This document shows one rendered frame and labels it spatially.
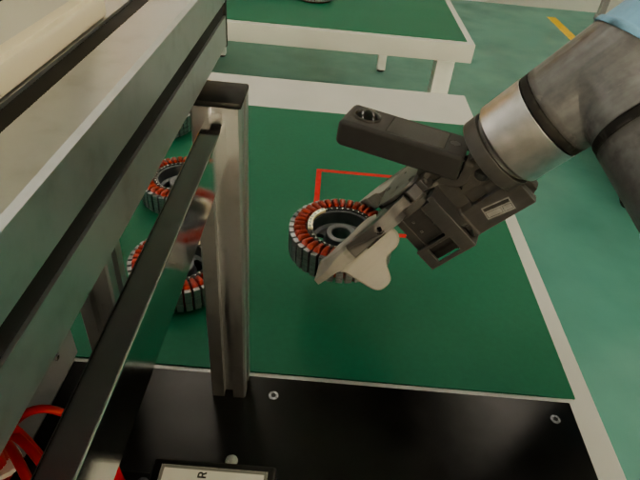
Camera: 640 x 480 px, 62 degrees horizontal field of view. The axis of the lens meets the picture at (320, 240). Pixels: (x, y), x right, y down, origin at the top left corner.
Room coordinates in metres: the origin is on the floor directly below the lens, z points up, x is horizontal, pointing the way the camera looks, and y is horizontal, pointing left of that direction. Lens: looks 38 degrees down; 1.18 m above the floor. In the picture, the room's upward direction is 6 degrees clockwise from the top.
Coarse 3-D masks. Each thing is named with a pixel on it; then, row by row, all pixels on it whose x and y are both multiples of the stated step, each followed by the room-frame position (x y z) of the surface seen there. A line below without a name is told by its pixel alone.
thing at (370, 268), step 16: (368, 224) 0.39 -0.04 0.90; (384, 240) 0.39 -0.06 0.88; (336, 256) 0.38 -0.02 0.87; (352, 256) 0.38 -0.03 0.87; (368, 256) 0.38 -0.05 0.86; (384, 256) 0.38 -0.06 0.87; (320, 272) 0.38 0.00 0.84; (336, 272) 0.38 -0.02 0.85; (352, 272) 0.38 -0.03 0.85; (368, 272) 0.38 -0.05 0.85; (384, 272) 0.38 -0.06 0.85; (384, 288) 0.37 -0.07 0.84
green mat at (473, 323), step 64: (256, 128) 0.85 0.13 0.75; (320, 128) 0.87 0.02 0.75; (448, 128) 0.92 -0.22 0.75; (256, 192) 0.64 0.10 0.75; (320, 192) 0.66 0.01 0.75; (128, 256) 0.48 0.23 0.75; (256, 256) 0.50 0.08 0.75; (512, 256) 0.55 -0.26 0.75; (192, 320) 0.39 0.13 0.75; (256, 320) 0.39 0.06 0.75; (320, 320) 0.40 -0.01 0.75; (384, 320) 0.41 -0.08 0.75; (448, 320) 0.42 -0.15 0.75; (512, 320) 0.43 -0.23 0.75; (448, 384) 0.34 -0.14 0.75; (512, 384) 0.34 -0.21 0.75
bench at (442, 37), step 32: (256, 0) 1.65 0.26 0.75; (288, 0) 1.69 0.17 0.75; (352, 0) 1.76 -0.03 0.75; (384, 0) 1.80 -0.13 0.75; (416, 0) 1.84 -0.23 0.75; (448, 0) 1.89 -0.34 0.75; (256, 32) 1.43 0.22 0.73; (288, 32) 1.44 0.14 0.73; (320, 32) 1.44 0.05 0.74; (352, 32) 1.44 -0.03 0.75; (384, 32) 1.47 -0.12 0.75; (416, 32) 1.49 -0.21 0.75; (448, 32) 1.52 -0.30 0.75; (384, 64) 3.21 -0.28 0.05; (448, 64) 1.48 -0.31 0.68
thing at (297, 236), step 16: (304, 208) 0.47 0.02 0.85; (320, 208) 0.48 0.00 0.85; (336, 208) 0.48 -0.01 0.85; (352, 208) 0.49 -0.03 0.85; (368, 208) 0.48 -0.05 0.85; (304, 224) 0.45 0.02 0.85; (320, 224) 0.47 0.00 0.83; (336, 224) 0.46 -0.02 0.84; (352, 224) 0.48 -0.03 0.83; (304, 240) 0.42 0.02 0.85; (320, 240) 0.42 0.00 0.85; (336, 240) 0.43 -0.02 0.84; (304, 256) 0.41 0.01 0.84; (320, 256) 0.40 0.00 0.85
